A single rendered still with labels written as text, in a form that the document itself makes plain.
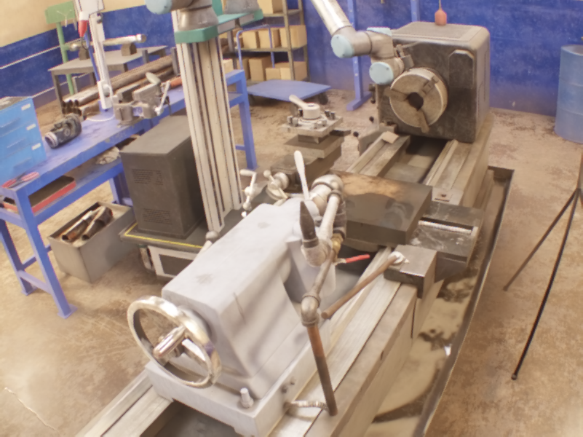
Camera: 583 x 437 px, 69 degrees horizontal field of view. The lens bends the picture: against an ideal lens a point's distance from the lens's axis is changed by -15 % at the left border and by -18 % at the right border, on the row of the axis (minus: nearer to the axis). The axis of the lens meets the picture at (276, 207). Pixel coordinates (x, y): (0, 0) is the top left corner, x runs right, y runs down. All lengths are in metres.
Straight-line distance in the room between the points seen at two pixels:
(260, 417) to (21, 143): 2.21
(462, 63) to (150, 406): 1.82
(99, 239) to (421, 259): 2.22
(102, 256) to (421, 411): 2.29
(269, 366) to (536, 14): 4.95
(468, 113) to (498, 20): 3.30
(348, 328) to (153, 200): 1.69
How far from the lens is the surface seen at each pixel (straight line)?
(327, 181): 1.37
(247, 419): 1.03
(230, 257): 1.04
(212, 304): 0.93
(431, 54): 2.32
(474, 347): 2.47
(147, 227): 2.91
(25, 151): 2.89
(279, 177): 1.66
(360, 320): 1.34
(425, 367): 1.81
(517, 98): 5.74
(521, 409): 2.26
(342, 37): 1.78
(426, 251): 1.53
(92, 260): 3.21
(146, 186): 2.75
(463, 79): 2.26
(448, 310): 2.04
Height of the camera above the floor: 1.74
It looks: 29 degrees down
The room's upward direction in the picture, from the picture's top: 7 degrees counter-clockwise
